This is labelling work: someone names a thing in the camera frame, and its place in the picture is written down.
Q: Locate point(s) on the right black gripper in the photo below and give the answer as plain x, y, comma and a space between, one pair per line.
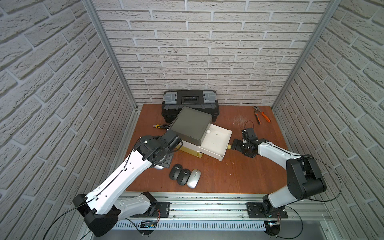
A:
238, 147

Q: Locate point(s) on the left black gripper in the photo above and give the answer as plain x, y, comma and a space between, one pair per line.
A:
173, 139

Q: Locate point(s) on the silver computer mouse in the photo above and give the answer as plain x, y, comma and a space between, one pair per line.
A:
194, 178
158, 167

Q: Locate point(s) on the black computer mouse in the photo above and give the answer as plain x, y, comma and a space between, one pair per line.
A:
175, 171
183, 177

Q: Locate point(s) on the grey three-drawer storage box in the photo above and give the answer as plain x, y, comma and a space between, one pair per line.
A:
198, 134

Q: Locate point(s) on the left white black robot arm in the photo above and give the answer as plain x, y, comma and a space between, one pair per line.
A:
102, 208

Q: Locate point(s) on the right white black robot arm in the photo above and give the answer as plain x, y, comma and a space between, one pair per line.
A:
304, 177

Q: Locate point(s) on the yellow black utility knife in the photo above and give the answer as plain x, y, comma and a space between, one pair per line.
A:
161, 126

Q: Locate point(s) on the black plastic toolbox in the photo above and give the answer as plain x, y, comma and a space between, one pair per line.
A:
202, 100

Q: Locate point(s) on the orange handled pliers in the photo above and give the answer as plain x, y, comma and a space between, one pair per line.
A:
257, 112

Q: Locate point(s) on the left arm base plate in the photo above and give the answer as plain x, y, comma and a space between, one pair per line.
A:
159, 209

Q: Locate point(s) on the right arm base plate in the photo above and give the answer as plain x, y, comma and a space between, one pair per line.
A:
263, 210

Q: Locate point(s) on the aluminium front rail frame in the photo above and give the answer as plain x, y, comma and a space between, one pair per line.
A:
210, 216

